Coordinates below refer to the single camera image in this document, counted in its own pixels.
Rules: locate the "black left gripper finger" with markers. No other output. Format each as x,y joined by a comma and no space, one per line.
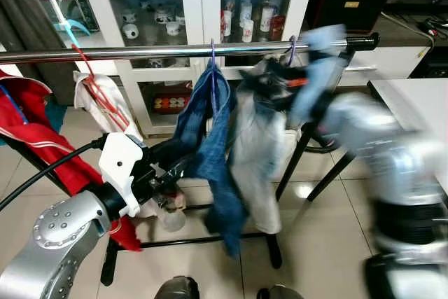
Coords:
185,167
171,149

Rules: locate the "purple plastic hanger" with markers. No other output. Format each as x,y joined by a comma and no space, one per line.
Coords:
212,47
292,47

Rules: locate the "light grey garment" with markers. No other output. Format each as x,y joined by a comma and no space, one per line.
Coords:
259,159

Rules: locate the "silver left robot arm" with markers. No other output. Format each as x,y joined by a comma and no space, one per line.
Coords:
56,236

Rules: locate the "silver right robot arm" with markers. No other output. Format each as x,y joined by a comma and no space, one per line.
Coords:
392,166

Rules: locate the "red plastic hanger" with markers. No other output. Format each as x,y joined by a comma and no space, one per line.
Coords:
84,61

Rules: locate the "light blue plastic hanger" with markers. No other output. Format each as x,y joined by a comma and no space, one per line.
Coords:
70,27

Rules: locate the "blue jeans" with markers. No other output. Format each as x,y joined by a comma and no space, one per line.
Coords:
217,138

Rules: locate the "white tall cup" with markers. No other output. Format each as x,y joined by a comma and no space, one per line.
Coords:
247,31

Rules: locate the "small white garment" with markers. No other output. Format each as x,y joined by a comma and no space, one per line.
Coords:
87,99

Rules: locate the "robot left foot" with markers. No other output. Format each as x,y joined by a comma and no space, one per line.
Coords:
176,289

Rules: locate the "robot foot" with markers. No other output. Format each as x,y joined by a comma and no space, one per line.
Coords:
176,289
280,293

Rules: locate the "teal cloth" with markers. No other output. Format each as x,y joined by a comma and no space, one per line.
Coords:
57,113

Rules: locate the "white drawer desk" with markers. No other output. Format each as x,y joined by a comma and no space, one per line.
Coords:
392,57

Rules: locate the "red garment with white stripes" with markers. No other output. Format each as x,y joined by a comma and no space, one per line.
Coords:
35,138

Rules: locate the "white table with black edge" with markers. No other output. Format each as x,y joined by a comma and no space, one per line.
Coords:
420,110

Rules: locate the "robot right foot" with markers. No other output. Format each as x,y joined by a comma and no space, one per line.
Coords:
280,293

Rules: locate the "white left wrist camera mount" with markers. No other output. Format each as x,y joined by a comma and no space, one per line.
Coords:
120,166

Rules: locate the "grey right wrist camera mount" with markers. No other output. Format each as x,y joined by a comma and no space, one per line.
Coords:
318,68

